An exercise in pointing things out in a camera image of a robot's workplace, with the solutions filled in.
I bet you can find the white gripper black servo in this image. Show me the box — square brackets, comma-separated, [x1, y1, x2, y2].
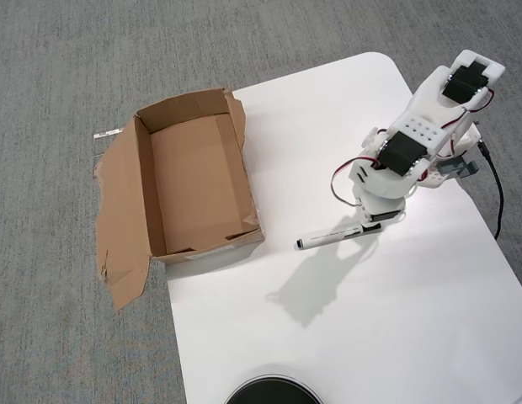
[354, 191, 407, 229]

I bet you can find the white marker pen black cap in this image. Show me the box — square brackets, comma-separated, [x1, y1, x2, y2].
[296, 221, 382, 251]

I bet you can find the open brown cardboard box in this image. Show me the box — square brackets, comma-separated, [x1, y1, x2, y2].
[92, 87, 266, 311]

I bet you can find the grey table clamp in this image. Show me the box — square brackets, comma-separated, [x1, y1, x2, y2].
[437, 155, 479, 180]

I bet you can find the black round disc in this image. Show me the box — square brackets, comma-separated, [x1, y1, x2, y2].
[224, 374, 325, 404]

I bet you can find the long red white servo wire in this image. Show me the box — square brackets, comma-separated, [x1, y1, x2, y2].
[329, 157, 381, 208]

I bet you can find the black power cable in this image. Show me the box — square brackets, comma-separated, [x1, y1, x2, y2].
[477, 141, 506, 241]

